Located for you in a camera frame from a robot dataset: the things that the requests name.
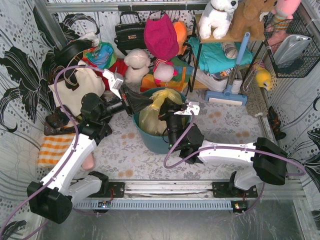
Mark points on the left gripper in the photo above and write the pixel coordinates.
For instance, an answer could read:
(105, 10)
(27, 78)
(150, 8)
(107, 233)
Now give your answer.
(127, 100)

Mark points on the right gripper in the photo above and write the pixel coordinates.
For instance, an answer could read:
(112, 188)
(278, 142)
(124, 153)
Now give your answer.
(171, 113)

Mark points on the yellow plastic trash bag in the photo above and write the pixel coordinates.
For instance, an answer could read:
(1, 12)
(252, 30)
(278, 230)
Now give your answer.
(148, 117)

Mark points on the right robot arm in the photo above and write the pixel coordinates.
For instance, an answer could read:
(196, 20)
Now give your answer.
(263, 159)

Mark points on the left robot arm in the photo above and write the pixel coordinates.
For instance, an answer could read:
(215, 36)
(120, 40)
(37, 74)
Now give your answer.
(55, 195)

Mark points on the teal plastic trash bin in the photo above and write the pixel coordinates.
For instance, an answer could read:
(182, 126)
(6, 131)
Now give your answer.
(156, 144)

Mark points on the magenta hanging cloth bag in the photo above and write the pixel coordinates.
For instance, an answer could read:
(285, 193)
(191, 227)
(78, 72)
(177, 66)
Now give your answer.
(160, 38)

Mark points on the brown patterned bag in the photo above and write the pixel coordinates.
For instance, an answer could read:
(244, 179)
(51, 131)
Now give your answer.
(58, 123)

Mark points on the pink white plush doll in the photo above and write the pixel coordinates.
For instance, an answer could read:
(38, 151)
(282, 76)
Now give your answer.
(163, 71)

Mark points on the red cloth in basket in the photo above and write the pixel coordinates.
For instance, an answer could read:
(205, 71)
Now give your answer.
(118, 67)

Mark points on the white fluffy sheep plush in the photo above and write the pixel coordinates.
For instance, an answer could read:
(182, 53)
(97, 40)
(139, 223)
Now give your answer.
(138, 63)

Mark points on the white sneaker on shelf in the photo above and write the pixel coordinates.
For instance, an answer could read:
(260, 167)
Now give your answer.
(218, 83)

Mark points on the black leather handbag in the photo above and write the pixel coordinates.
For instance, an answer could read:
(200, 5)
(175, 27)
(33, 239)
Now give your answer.
(129, 36)

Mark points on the teal folded cloth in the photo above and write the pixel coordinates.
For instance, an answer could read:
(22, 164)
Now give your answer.
(212, 58)

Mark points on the orange plush toy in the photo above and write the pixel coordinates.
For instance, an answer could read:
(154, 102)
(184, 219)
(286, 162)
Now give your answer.
(181, 35)

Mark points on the grey chenille duster mop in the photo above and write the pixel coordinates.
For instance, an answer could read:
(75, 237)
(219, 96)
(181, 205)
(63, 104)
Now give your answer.
(256, 105)

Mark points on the orange checkered cloth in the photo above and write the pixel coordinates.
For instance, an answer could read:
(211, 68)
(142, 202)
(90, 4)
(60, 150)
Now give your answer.
(53, 148)

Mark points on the white dog plush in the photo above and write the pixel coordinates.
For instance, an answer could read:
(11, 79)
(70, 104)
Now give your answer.
(216, 18)

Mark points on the yellow duck plush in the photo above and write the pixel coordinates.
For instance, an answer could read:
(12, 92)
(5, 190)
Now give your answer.
(262, 76)

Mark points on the black orange patterned item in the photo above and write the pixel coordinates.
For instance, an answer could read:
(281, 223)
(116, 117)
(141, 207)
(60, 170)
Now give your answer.
(275, 124)

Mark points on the brown teddy bear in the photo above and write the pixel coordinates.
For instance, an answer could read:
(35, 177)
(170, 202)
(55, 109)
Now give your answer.
(248, 18)

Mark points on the silver pouch in basket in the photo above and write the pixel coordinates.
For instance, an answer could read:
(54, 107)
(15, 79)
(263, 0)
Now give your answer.
(291, 48)

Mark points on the pink plush on shelf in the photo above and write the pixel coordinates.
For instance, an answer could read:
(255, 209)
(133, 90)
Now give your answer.
(283, 14)

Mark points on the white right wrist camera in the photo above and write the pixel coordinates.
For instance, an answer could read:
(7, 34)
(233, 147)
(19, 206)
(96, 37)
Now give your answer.
(189, 108)

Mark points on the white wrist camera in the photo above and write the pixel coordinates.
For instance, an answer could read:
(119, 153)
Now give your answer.
(189, 108)
(115, 81)

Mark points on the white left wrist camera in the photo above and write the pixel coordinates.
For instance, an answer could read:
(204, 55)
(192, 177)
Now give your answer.
(115, 81)

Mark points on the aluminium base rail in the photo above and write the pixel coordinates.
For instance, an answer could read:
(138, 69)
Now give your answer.
(169, 195)

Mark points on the black wire basket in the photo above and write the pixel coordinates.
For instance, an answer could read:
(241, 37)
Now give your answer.
(306, 62)

